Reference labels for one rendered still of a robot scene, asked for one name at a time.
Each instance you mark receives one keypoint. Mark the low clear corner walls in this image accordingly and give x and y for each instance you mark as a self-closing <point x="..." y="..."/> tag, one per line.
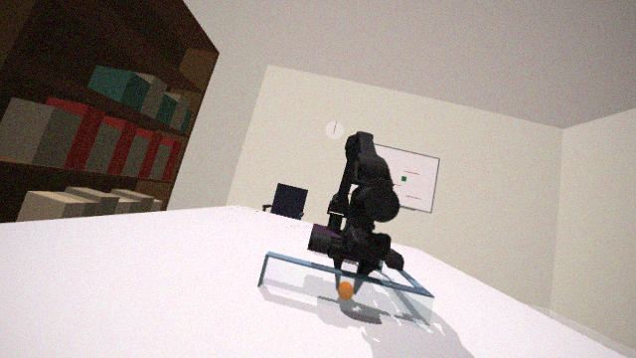
<point x="346" y="293"/>

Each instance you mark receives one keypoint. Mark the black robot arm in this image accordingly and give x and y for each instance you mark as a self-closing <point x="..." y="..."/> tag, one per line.
<point x="374" y="199"/>

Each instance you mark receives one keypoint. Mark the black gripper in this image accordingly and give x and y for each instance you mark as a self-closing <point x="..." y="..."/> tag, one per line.
<point x="322" y="242"/>

